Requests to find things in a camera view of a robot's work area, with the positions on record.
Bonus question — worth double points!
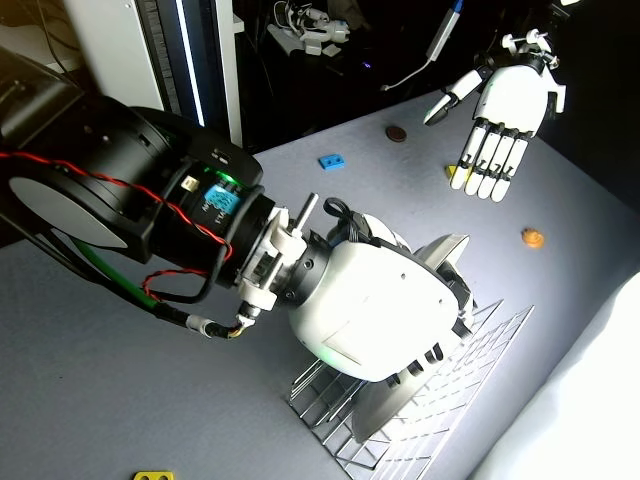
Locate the white spare robot hand parts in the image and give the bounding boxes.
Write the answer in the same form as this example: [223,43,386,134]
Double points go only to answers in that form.
[267,0,351,58]

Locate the silver wire dish rack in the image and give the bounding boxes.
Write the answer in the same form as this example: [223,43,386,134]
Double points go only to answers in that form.
[287,298,535,474]

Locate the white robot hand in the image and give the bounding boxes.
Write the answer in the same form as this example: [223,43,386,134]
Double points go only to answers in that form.
[422,63,551,204]
[287,213,477,386]

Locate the white cabinet with light strip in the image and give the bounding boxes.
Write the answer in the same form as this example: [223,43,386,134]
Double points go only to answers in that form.
[64,0,245,150]

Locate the white adapter with cable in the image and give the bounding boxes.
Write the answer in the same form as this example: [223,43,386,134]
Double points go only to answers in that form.
[379,0,464,93]

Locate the white round ceramic plate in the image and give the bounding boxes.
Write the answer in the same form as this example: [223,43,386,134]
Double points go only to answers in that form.
[352,232,471,445]

